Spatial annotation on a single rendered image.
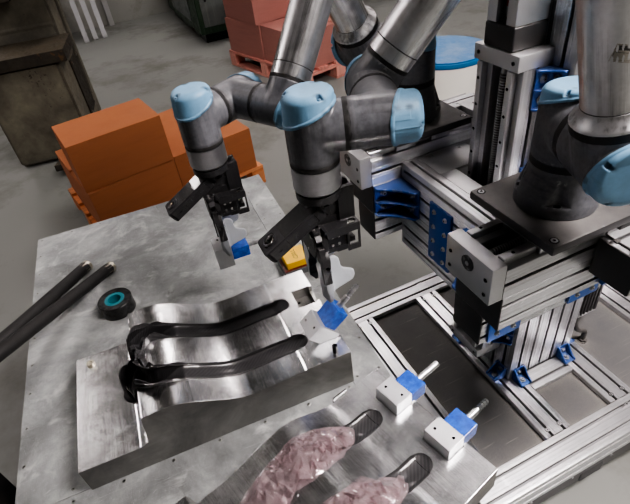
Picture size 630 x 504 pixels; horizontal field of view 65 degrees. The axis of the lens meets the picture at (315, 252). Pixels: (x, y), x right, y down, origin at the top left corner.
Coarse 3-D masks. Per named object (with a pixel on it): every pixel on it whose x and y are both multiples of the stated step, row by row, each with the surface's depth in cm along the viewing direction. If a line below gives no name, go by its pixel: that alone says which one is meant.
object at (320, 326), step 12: (336, 300) 95; (312, 312) 93; (324, 312) 93; (336, 312) 91; (312, 324) 92; (324, 324) 92; (336, 324) 92; (312, 336) 91; (324, 336) 92; (336, 336) 94
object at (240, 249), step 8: (216, 240) 111; (240, 240) 112; (256, 240) 113; (216, 248) 109; (232, 248) 110; (240, 248) 110; (248, 248) 111; (216, 256) 109; (224, 256) 109; (232, 256) 110; (240, 256) 112; (224, 264) 111; (232, 264) 112
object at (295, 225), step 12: (300, 204) 78; (288, 216) 78; (300, 216) 76; (312, 216) 75; (324, 216) 76; (276, 228) 78; (288, 228) 76; (300, 228) 76; (312, 228) 77; (264, 240) 78; (276, 240) 76; (288, 240) 76; (264, 252) 77; (276, 252) 76
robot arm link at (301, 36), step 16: (304, 0) 85; (320, 0) 86; (288, 16) 87; (304, 16) 86; (320, 16) 86; (288, 32) 87; (304, 32) 86; (320, 32) 88; (288, 48) 87; (304, 48) 87; (272, 64) 90; (288, 64) 87; (304, 64) 87; (272, 80) 88; (288, 80) 87; (304, 80) 88; (256, 96) 90; (272, 96) 88; (256, 112) 91; (272, 112) 88
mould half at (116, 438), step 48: (288, 288) 106; (240, 336) 98; (288, 336) 96; (96, 384) 95; (192, 384) 85; (240, 384) 88; (288, 384) 89; (336, 384) 95; (96, 432) 87; (144, 432) 85; (192, 432) 87; (96, 480) 84
